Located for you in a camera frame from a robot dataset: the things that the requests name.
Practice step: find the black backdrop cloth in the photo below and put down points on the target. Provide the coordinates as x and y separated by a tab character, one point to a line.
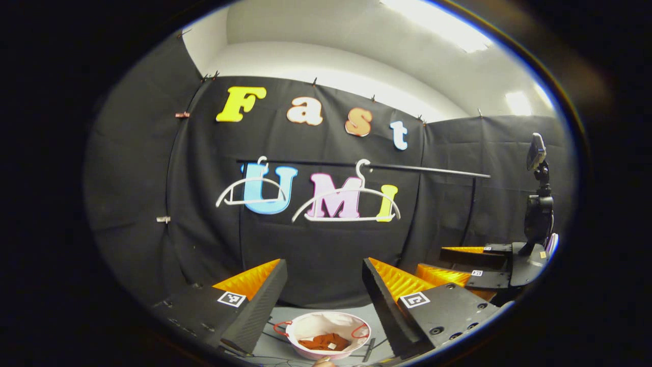
142	178

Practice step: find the white clothes hanger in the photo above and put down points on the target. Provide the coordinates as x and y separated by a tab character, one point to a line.
336	219
254	202

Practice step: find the black clothes rail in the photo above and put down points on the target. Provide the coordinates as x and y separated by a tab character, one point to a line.
433	169

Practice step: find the white cloth clip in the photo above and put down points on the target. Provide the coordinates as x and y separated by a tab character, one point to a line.
163	219

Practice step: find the large ceiling light panel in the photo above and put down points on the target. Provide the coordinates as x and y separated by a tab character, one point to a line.
448	25

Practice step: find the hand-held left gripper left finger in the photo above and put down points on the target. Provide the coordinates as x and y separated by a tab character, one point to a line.
260	306

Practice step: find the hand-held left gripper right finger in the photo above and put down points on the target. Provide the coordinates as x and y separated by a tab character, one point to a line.
384	306

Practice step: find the white pink laundry hamper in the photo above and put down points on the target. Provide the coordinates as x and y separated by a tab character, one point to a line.
326	322

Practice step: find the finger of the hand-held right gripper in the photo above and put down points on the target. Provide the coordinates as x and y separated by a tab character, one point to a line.
491	280
479	257

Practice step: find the small ceiling light panel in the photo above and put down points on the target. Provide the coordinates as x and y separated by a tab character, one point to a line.
518	103

